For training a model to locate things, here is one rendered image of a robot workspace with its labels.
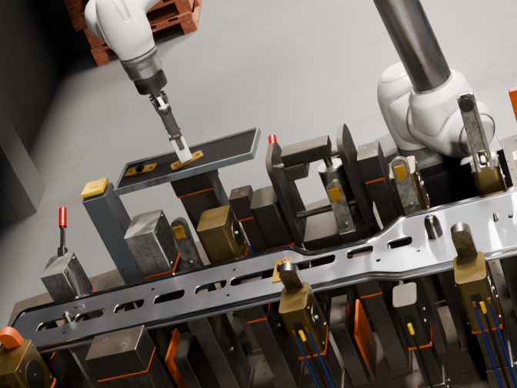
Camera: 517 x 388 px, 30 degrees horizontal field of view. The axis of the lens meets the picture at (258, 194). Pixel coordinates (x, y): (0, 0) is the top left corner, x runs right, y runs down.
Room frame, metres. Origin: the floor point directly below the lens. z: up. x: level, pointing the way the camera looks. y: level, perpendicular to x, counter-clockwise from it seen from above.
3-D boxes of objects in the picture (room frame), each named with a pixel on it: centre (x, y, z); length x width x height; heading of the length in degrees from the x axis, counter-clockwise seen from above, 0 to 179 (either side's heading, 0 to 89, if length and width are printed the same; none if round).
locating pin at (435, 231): (1.69, -0.31, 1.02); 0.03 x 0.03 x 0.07
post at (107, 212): (2.27, 0.38, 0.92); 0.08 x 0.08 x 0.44; 72
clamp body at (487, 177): (1.82, -0.48, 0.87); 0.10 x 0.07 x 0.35; 162
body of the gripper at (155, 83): (2.18, 0.13, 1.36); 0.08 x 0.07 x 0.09; 6
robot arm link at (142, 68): (2.18, 0.13, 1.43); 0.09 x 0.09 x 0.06
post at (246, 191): (2.03, 0.04, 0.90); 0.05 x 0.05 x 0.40; 72
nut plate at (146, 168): (2.24, 0.25, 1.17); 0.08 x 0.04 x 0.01; 63
